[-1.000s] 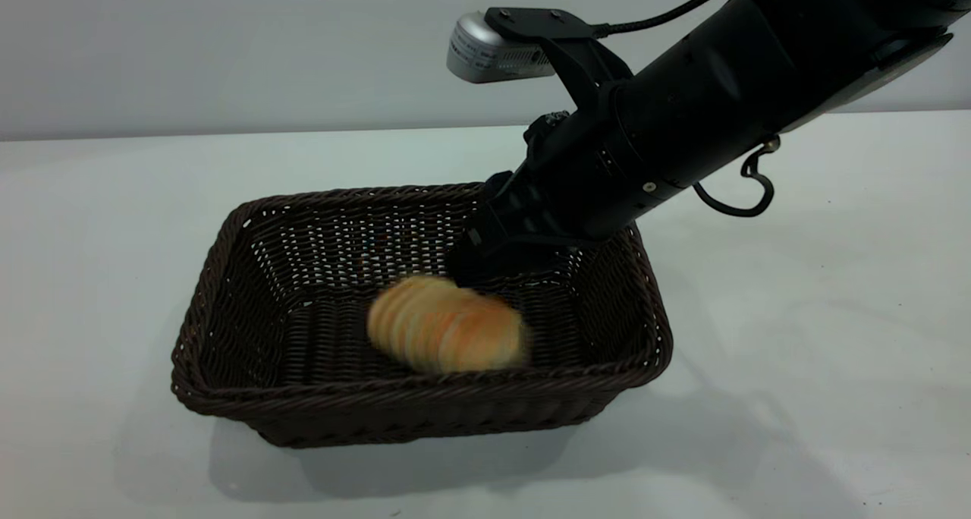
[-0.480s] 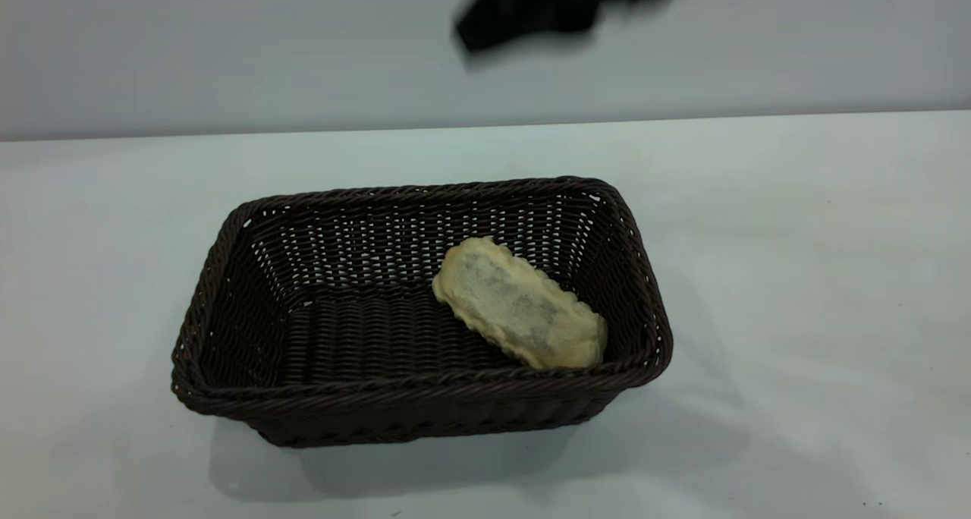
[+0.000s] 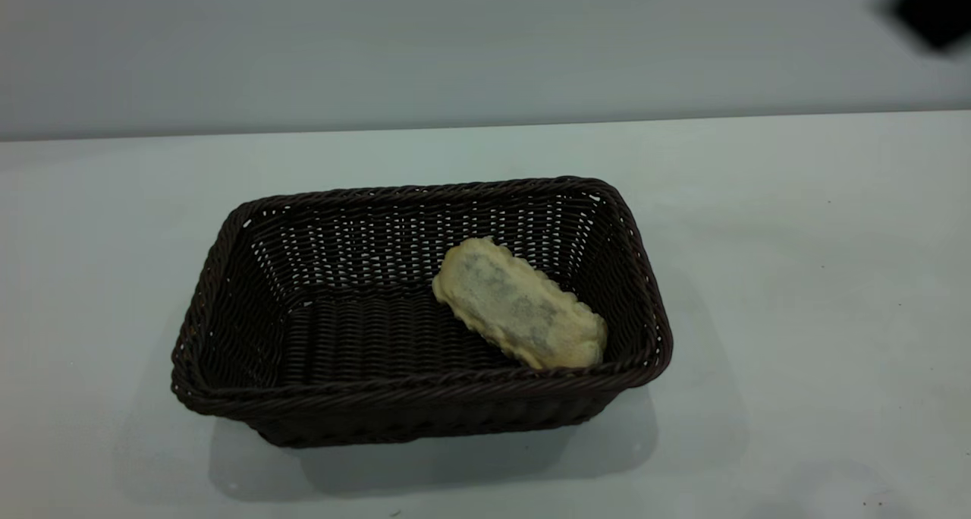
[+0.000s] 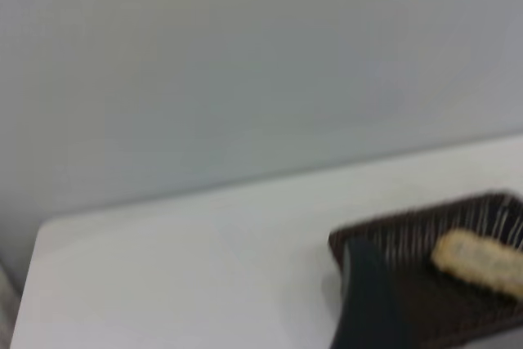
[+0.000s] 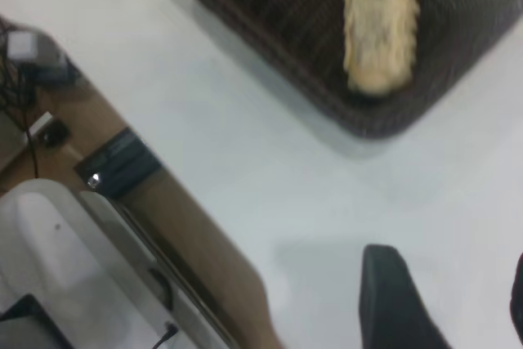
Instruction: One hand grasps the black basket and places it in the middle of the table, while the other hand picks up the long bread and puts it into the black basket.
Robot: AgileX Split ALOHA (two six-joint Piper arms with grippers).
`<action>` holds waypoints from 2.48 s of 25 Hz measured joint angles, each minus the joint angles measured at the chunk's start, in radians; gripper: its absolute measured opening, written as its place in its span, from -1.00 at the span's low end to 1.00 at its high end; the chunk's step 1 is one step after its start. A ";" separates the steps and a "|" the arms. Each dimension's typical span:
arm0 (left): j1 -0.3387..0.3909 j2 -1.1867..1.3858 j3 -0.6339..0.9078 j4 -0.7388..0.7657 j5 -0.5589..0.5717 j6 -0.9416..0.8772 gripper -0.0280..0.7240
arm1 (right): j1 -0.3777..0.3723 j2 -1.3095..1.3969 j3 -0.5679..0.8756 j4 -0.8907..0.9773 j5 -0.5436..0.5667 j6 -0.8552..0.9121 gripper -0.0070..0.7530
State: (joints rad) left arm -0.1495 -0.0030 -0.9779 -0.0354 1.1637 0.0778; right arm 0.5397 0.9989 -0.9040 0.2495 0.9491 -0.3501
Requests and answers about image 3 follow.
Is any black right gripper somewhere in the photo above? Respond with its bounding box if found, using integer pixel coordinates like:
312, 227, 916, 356
880, 0, 971, 55

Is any orange striped bread loaf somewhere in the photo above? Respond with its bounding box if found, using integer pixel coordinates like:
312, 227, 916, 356
431, 236, 609, 371

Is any dark brown woven basket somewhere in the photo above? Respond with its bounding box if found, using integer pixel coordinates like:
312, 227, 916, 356
171, 175, 674, 449

